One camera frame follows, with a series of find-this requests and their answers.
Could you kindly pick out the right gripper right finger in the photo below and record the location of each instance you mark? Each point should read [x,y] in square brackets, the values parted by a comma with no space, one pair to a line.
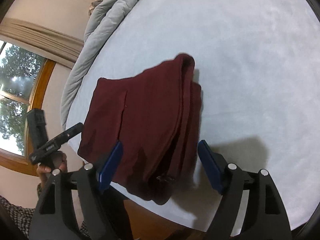
[250,207]

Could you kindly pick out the grey quilted blanket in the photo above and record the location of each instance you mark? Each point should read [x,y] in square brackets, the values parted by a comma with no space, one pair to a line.
[104,20]

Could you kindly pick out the white bed sheet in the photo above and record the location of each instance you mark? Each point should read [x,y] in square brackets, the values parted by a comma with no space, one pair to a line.
[257,62]

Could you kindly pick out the wooden framed window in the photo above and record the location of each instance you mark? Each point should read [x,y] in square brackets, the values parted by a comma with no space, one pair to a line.
[24,80]

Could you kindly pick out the maroon pants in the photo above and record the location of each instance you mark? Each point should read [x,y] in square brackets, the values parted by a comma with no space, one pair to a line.
[156,117]

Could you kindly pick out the checkered shirt sleeve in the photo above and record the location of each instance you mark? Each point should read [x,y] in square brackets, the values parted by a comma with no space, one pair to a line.
[21,216]

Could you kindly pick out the beige curtain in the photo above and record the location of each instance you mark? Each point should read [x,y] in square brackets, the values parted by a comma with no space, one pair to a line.
[51,44]

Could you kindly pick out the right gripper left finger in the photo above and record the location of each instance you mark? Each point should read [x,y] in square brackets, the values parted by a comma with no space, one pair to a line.
[54,216]

